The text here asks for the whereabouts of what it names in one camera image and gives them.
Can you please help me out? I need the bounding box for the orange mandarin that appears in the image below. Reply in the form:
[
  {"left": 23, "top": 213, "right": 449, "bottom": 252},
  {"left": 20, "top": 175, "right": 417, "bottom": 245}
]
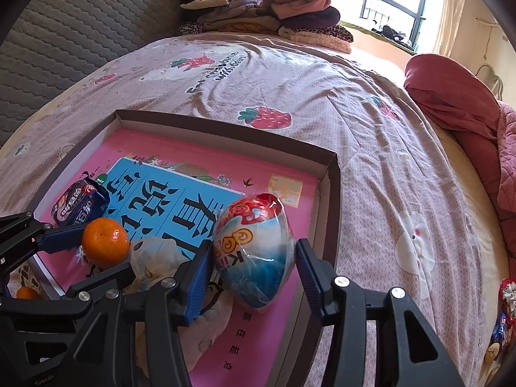
[
  {"left": 16, "top": 287, "right": 42, "bottom": 301},
  {"left": 81, "top": 218, "right": 129, "bottom": 270}
]

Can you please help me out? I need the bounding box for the cream sheer hair scrunchie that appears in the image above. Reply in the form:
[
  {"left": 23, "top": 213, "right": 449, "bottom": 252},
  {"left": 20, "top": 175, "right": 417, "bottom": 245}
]
[{"left": 128, "top": 236, "right": 235, "bottom": 373}]

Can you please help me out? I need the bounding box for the dark blue snack packet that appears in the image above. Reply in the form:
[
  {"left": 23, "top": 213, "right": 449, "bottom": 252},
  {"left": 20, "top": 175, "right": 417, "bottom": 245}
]
[{"left": 51, "top": 176, "right": 110, "bottom": 227}]

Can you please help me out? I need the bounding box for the red-top surprise egg toy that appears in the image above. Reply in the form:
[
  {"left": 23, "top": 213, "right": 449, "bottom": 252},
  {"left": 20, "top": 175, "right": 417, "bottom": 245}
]
[{"left": 213, "top": 192, "right": 296, "bottom": 310}]

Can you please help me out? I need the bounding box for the small plush doll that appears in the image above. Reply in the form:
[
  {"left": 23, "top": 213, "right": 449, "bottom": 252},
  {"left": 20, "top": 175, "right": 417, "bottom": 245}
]
[{"left": 484, "top": 278, "right": 516, "bottom": 364}]

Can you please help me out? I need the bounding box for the pink and blue book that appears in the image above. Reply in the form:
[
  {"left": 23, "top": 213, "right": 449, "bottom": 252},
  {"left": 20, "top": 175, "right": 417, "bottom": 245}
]
[{"left": 36, "top": 128, "right": 319, "bottom": 386}]

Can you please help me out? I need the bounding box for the pink strawberry bed sheet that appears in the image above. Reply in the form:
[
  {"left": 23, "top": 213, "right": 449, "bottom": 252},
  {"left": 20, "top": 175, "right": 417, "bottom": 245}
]
[{"left": 1, "top": 33, "right": 491, "bottom": 386}]

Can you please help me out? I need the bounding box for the shallow grey cardboard tray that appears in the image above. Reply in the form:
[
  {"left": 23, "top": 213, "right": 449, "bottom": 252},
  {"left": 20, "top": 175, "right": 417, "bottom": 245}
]
[{"left": 29, "top": 110, "right": 340, "bottom": 386}]

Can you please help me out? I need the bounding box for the grey quilted headboard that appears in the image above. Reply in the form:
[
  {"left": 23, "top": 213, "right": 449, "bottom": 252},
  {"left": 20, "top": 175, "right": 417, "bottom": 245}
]
[{"left": 1, "top": 0, "right": 181, "bottom": 143}]

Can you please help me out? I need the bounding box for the pink quilted duvet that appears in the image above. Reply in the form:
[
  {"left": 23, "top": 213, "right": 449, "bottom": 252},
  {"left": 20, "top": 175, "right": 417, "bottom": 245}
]
[{"left": 404, "top": 53, "right": 515, "bottom": 277}]

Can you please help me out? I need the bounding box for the pile of folded clothes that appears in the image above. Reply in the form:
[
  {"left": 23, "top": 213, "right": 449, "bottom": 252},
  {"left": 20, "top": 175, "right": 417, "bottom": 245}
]
[{"left": 179, "top": 0, "right": 353, "bottom": 53}]

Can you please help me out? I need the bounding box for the beige curtain right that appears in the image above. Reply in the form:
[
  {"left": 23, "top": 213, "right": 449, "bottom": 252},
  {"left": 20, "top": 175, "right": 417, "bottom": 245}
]
[{"left": 434, "top": 0, "right": 465, "bottom": 56}]

